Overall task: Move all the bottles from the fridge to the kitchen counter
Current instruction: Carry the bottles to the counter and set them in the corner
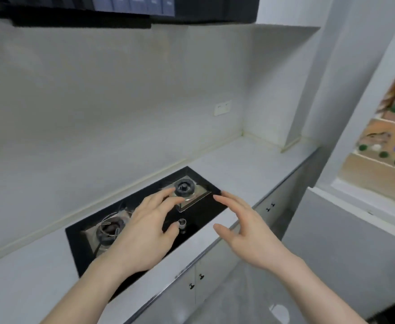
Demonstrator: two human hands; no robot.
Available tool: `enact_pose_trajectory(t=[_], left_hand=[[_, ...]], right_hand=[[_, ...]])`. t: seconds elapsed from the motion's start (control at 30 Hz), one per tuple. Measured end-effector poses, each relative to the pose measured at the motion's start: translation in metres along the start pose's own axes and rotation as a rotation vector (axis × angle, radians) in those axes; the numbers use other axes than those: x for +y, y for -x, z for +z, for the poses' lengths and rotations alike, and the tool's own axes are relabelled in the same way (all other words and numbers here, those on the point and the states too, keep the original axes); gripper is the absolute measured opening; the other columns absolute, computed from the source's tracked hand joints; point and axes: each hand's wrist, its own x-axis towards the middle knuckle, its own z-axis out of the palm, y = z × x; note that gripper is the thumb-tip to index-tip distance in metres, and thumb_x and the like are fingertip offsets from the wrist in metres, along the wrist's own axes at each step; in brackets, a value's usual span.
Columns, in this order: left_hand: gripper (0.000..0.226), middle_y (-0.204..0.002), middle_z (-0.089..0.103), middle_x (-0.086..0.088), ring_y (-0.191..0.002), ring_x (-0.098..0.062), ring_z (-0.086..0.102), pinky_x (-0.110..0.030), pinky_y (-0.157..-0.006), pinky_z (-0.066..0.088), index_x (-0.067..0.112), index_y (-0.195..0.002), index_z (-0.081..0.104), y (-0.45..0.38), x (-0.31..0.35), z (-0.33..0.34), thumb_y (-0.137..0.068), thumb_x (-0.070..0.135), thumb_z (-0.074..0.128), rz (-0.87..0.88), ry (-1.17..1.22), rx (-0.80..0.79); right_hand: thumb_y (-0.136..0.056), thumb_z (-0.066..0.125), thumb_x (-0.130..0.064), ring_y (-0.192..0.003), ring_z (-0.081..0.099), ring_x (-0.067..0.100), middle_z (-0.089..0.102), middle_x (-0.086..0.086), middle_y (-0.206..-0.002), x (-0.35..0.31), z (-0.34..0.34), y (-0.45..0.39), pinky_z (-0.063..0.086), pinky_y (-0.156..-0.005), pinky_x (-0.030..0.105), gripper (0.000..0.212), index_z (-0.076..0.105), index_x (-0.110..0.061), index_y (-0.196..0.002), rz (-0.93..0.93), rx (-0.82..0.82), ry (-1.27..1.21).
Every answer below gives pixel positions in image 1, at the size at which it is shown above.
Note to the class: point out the person's left hand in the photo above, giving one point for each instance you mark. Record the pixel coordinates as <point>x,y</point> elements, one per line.
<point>140,236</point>

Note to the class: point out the person's right hand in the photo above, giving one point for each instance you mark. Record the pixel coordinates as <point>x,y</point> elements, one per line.
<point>251,239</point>

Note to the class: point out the person's right thumb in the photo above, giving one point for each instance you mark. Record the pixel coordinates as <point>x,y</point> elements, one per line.
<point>222,232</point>

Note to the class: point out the person's left middle finger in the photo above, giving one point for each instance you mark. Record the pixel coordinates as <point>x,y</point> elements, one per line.
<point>158,196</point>

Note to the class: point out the person's left thumb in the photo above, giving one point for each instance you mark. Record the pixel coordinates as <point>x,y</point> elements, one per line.
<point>171,231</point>

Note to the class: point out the person's right forearm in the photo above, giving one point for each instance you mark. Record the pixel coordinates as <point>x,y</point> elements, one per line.
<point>314,291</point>

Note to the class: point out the person's left forearm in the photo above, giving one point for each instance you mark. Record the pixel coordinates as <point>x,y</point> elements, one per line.
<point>86,293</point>

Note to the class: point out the silver cooktop knob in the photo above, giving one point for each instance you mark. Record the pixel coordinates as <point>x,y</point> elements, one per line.
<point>182,223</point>

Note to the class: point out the small black gas burner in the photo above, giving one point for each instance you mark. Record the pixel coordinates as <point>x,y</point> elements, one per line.
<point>184,187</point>

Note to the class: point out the grey cabinet door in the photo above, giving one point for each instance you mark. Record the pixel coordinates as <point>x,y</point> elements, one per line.
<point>170,307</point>
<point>217,263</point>
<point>278,199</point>

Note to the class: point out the black glass gas cooktop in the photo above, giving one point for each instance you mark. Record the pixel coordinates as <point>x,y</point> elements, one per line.
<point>197,212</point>

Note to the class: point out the large black gas burner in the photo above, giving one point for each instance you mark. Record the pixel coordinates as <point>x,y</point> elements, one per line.
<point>109,230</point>

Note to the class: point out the wooden shelf unit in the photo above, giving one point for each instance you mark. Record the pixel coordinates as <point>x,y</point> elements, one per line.
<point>376,175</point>

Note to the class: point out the white bottle cap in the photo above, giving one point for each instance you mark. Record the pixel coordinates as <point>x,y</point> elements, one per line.
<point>376,147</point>

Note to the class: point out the black range hood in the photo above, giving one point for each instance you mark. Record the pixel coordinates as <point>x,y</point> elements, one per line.
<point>211,10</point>

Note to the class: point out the white wall socket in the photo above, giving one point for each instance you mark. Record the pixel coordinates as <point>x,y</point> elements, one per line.
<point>222,108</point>

